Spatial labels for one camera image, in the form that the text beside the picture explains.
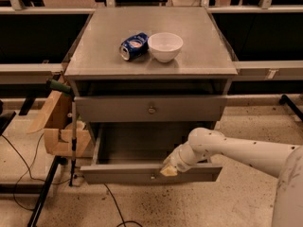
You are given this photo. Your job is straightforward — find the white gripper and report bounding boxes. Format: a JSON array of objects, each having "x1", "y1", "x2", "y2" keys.
[{"x1": 160, "y1": 142, "x2": 210, "y2": 177}]

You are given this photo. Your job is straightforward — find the grey drawer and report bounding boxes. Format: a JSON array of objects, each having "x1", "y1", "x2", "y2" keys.
[
  {"x1": 80, "y1": 122, "x2": 222, "y2": 184},
  {"x1": 75, "y1": 96, "x2": 227, "y2": 123}
]

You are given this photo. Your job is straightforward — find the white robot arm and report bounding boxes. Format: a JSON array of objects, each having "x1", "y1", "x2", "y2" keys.
[{"x1": 161, "y1": 128, "x2": 303, "y2": 227}]

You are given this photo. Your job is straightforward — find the grey drawer cabinet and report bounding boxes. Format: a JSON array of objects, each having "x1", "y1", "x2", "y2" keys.
[{"x1": 65, "y1": 7, "x2": 237, "y2": 183}]

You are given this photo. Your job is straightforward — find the grey top drawer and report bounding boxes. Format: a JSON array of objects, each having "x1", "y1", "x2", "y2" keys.
[{"x1": 75, "y1": 96, "x2": 227, "y2": 123}]

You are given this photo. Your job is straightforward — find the open cardboard box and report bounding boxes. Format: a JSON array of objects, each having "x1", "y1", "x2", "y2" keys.
[{"x1": 27, "y1": 90, "x2": 94, "y2": 158}]

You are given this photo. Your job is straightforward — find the black metal stand leg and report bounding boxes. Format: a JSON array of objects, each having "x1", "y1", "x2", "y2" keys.
[{"x1": 27, "y1": 156, "x2": 62, "y2": 227}]

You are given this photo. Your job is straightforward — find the white bowl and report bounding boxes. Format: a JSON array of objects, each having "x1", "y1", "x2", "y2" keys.
[{"x1": 148, "y1": 32, "x2": 184, "y2": 62}]

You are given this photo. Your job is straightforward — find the crushed blue soda can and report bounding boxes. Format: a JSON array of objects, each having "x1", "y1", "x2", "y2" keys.
[{"x1": 119, "y1": 32, "x2": 149, "y2": 61}]

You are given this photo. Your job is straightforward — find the grey metal railing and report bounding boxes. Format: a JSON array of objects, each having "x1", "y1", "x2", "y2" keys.
[{"x1": 1, "y1": 7, "x2": 303, "y2": 84}]

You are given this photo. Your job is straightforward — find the black floor cable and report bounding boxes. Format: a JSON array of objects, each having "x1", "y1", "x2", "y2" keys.
[{"x1": 0, "y1": 132, "x2": 145, "y2": 227}]

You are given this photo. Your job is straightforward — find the green handled grabber stick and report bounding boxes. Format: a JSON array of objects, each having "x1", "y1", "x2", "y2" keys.
[{"x1": 46, "y1": 79, "x2": 77, "y2": 186}]

